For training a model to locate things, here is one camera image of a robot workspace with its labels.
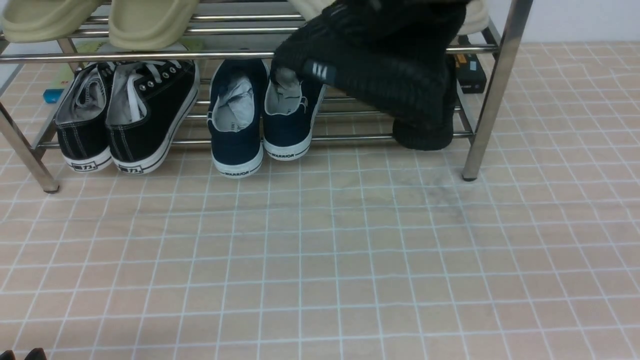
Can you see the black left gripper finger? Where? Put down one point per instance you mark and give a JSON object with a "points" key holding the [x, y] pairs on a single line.
{"points": [[7, 355], [36, 354]]}

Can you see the black knit sneaker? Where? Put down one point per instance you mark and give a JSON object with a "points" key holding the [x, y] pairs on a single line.
{"points": [[388, 54]]}

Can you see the black canvas sneaker far left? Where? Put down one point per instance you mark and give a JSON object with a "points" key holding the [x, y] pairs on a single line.
{"points": [[80, 120]]}

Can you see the small blue box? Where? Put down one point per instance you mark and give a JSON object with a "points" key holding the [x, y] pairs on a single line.
{"points": [[52, 95]]}

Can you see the black canvas sneaker with laces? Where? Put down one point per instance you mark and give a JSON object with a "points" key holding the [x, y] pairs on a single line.
{"points": [[148, 102]]}

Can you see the navy canvas sneaker left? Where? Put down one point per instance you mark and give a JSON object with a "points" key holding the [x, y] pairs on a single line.
{"points": [[237, 95]]}

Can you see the navy canvas sneaker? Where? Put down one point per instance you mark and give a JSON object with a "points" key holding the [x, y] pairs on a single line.
{"points": [[289, 112], [237, 95]]}

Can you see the beige slipper far left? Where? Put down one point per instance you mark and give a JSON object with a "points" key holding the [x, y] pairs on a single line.
{"points": [[38, 21]]}

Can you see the navy canvas sneaker right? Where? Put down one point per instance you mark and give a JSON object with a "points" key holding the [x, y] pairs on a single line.
{"points": [[289, 112]]}

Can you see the black orange box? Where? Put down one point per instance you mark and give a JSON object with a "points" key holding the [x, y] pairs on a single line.
{"points": [[471, 76]]}

